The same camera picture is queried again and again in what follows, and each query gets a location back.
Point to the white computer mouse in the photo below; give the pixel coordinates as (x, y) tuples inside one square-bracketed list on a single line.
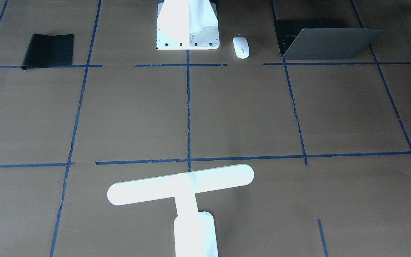
[(241, 47)]

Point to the grey laptop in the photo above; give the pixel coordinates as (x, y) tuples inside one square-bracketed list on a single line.
[(321, 39)]

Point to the black mouse pad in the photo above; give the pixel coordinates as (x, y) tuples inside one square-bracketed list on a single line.
[(49, 51)]

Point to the white desk lamp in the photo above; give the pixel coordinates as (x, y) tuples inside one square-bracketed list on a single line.
[(194, 231)]

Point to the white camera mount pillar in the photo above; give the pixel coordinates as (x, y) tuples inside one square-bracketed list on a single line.
[(187, 24)]

